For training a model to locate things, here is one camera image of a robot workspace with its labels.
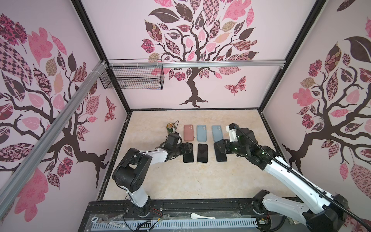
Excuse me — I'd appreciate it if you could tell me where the white plastic spoon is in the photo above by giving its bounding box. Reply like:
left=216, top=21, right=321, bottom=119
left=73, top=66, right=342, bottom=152
left=190, top=213, right=216, bottom=220

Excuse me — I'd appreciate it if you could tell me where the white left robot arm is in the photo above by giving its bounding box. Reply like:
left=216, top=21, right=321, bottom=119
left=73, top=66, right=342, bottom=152
left=112, top=132, right=193, bottom=217

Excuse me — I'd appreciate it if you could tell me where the light blue case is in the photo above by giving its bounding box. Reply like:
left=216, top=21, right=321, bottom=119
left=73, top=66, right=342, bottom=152
left=197, top=125, right=207, bottom=142
left=212, top=125, right=223, bottom=143

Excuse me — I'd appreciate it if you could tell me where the black phone without case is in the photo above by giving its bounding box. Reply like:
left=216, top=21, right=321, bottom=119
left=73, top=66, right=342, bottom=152
left=183, top=143, right=194, bottom=163

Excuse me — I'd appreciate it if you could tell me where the black wire basket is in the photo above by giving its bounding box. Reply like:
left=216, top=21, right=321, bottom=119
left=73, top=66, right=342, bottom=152
left=100, top=58, right=165, bottom=90

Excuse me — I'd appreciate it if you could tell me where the aluminium rail left wall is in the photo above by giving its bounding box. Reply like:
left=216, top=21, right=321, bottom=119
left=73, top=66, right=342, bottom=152
left=1, top=61, right=107, bottom=217

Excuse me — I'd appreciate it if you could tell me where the aluminium rail wall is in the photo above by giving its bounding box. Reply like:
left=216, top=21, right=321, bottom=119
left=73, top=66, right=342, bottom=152
left=1, top=61, right=107, bottom=217
left=109, top=60, right=286, bottom=68

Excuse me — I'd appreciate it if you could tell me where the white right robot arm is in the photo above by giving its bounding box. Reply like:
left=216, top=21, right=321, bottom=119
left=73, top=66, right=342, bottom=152
left=214, top=124, right=348, bottom=232

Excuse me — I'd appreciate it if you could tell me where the pink phone case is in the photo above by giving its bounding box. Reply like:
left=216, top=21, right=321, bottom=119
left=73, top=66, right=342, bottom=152
left=184, top=124, right=194, bottom=142

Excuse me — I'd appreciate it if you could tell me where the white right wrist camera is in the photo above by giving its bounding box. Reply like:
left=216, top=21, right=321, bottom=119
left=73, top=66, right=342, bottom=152
left=226, top=123, right=239, bottom=143

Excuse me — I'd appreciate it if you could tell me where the white slotted cable duct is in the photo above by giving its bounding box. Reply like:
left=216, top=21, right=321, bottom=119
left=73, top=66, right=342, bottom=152
left=90, top=218, right=258, bottom=232

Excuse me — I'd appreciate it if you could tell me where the aluminium rail back wall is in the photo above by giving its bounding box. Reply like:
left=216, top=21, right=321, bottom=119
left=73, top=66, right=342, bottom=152
left=109, top=60, right=286, bottom=68

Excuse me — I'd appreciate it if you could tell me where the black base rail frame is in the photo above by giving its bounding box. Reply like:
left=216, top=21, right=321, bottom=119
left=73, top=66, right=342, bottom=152
left=78, top=198, right=298, bottom=232

